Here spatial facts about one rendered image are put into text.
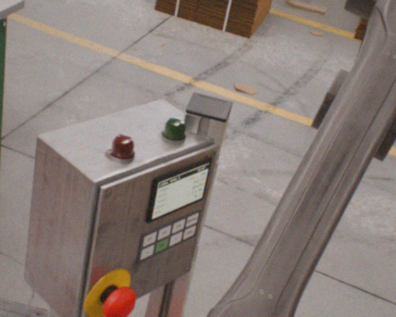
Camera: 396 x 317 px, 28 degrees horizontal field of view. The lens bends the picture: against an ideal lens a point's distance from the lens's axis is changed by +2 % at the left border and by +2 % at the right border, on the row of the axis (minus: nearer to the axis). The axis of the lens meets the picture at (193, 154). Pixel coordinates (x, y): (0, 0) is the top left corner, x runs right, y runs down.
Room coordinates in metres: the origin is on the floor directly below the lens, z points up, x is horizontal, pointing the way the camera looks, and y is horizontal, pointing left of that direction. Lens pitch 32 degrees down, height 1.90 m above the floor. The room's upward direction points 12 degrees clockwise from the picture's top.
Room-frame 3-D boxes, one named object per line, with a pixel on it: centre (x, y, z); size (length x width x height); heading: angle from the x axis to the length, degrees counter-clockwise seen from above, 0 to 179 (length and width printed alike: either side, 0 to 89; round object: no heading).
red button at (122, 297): (0.61, 0.05, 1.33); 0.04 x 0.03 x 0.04; 140
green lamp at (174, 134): (0.70, 0.02, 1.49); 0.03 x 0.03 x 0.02
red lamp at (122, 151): (0.65, 0.07, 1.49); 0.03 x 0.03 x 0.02
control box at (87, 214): (0.69, 0.06, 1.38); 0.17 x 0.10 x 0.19; 140
